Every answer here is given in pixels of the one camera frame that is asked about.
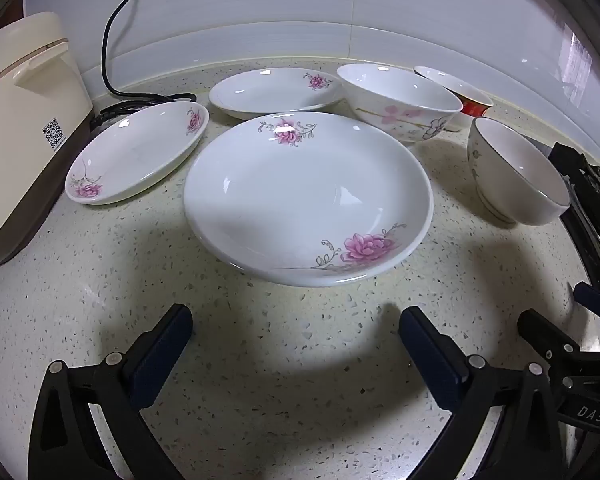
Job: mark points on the cream electric rice cooker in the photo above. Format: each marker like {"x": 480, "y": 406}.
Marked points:
{"x": 20, "y": 110}

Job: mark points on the large white pink-flower plate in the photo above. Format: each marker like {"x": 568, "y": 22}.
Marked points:
{"x": 290, "y": 195}

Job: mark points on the white bowl with dark rim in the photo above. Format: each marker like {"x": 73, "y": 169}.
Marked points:
{"x": 510, "y": 160}

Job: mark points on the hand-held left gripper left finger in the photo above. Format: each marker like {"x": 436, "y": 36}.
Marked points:
{"x": 165, "y": 350}

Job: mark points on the red and white bowl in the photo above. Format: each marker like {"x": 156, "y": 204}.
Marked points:
{"x": 472, "y": 107}

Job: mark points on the white bowl with flower print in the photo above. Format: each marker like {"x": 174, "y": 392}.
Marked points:
{"x": 395, "y": 95}

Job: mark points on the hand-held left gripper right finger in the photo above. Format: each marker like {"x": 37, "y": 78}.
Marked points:
{"x": 430, "y": 355}

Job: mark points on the black glass cooktop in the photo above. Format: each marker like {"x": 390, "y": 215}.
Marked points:
{"x": 585, "y": 180}

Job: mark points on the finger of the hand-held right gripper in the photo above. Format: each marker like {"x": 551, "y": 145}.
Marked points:
{"x": 595, "y": 300}
{"x": 542, "y": 332}

